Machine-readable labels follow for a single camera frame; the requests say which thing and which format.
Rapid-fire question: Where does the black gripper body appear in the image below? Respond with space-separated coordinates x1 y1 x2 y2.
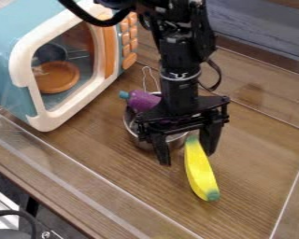
135 72 229 143

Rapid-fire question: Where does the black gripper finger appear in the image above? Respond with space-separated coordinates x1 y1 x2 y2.
150 133 170 166
198 115 222 156

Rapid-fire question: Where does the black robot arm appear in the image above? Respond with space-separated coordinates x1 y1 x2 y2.
94 0 229 165

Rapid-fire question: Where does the silver metal pot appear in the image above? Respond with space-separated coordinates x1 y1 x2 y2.
121 65 189 152

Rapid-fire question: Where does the yellow toy banana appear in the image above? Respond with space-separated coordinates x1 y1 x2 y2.
184 135 220 202

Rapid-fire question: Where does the purple toy eggplant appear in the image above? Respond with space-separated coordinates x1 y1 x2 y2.
118 90 160 113

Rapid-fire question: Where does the orange plate in microwave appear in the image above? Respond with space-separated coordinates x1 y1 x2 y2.
31 61 79 94

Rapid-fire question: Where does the blue toy microwave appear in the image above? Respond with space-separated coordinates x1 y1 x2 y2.
0 0 138 132

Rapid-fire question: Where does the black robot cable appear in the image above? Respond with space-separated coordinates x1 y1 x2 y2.
57 0 222 92

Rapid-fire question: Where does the black cable lower left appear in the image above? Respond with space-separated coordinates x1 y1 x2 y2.
0 210 37 239

